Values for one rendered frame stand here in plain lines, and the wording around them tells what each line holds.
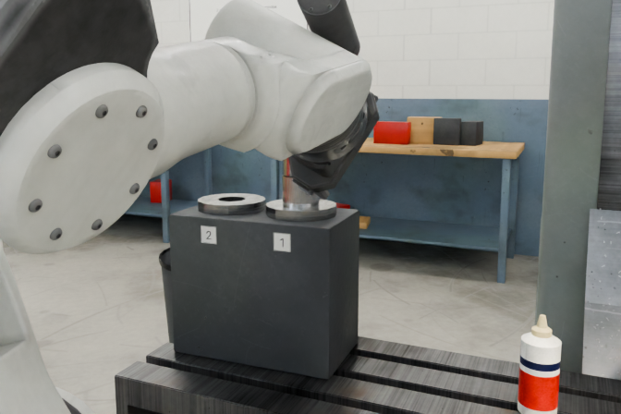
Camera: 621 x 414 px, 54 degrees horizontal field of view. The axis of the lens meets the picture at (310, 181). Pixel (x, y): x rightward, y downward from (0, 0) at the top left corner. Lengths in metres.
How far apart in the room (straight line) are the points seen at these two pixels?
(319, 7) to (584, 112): 0.65
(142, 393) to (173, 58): 0.52
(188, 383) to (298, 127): 0.45
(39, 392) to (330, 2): 0.33
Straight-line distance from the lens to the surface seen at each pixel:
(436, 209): 5.03
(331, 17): 0.46
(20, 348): 0.46
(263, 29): 0.46
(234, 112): 0.36
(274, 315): 0.75
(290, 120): 0.39
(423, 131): 4.48
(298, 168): 0.63
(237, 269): 0.76
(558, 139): 1.03
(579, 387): 0.81
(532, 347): 0.69
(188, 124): 0.32
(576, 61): 1.03
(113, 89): 0.22
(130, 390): 0.80
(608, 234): 1.03
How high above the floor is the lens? 1.28
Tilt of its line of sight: 9 degrees down
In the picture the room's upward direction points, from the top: straight up
